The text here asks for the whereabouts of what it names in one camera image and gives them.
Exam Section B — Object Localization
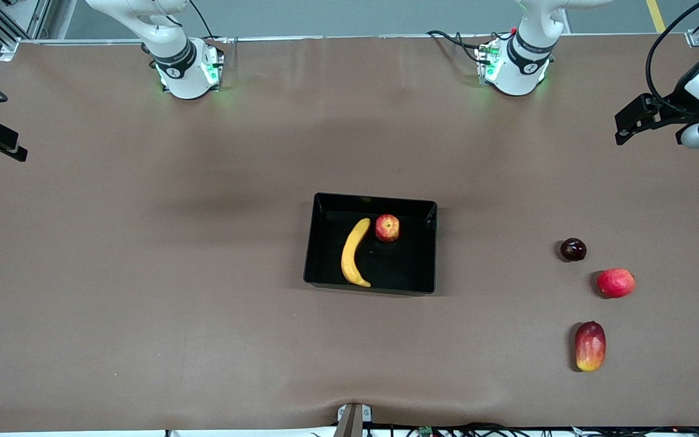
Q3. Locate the dark purple plum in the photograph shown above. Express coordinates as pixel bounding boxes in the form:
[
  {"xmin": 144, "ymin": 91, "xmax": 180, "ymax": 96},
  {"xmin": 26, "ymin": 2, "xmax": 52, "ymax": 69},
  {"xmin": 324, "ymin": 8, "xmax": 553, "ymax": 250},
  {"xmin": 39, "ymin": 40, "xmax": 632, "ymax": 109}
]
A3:
[{"xmin": 560, "ymin": 237, "xmax": 587, "ymax": 263}]

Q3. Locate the black arm base cable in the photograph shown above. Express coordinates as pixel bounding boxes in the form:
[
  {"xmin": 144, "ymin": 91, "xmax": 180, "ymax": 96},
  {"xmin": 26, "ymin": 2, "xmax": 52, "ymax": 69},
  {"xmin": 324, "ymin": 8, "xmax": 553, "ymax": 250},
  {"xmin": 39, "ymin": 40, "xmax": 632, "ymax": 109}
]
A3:
[
  {"xmin": 189, "ymin": 0, "xmax": 232, "ymax": 43},
  {"xmin": 426, "ymin": 29, "xmax": 490, "ymax": 64}
]

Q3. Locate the black right arm base cable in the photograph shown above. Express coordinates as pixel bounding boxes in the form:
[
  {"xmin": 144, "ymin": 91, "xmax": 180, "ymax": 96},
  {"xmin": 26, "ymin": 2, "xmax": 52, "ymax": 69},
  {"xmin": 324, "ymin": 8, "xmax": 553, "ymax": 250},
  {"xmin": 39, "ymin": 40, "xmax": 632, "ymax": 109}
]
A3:
[{"xmin": 189, "ymin": 0, "xmax": 232, "ymax": 43}]

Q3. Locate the yellow banana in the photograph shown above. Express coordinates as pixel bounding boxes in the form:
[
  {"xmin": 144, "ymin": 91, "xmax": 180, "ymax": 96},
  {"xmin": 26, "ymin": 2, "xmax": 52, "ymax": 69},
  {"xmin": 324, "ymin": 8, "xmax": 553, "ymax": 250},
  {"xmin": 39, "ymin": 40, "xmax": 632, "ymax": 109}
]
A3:
[{"xmin": 340, "ymin": 217, "xmax": 373, "ymax": 288}]

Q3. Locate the black left arm base cable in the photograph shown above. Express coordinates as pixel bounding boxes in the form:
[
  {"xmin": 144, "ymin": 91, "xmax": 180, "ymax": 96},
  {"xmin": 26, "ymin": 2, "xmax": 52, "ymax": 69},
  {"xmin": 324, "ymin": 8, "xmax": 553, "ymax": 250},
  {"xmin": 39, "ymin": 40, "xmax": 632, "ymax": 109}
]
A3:
[{"xmin": 426, "ymin": 29, "xmax": 490, "ymax": 64}]

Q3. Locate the small red yellow striped apple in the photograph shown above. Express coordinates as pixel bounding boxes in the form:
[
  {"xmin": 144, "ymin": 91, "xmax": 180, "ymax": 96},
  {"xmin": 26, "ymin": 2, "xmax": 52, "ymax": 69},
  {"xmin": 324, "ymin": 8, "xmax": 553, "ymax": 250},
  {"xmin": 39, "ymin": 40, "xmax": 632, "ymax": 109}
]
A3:
[{"xmin": 374, "ymin": 214, "xmax": 400, "ymax": 243}]

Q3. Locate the black rectangular plastic tray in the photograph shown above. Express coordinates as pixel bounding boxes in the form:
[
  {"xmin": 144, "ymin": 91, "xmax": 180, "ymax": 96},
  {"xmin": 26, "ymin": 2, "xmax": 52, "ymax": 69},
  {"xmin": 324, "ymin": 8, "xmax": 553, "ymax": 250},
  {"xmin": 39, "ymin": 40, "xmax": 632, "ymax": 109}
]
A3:
[{"xmin": 303, "ymin": 192, "xmax": 439, "ymax": 297}]

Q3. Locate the silver table edge rail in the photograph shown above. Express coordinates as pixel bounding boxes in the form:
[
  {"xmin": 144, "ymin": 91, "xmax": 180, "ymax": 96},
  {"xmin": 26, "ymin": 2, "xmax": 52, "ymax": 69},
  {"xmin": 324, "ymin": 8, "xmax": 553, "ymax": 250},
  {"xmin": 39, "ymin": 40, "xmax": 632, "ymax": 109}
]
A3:
[{"xmin": 1, "ymin": 33, "xmax": 699, "ymax": 46}]

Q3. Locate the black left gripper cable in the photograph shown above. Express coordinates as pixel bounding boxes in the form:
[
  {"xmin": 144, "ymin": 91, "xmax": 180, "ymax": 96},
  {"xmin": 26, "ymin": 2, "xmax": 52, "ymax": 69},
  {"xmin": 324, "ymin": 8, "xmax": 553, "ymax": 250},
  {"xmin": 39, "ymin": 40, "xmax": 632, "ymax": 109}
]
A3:
[{"xmin": 646, "ymin": 0, "xmax": 699, "ymax": 116}]

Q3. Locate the red yellow mango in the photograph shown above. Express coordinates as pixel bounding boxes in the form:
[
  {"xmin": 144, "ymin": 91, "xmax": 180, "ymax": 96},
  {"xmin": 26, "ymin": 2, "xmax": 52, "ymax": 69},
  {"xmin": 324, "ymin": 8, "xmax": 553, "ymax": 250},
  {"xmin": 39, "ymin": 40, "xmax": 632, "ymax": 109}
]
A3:
[{"xmin": 574, "ymin": 320, "xmax": 607, "ymax": 373}]

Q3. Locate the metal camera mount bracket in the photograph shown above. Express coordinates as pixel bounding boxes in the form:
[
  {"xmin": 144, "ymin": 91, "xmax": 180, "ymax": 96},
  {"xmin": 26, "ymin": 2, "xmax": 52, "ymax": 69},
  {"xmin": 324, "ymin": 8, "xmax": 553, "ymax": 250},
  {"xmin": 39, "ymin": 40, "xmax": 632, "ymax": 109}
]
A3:
[{"xmin": 333, "ymin": 402, "xmax": 373, "ymax": 437}]

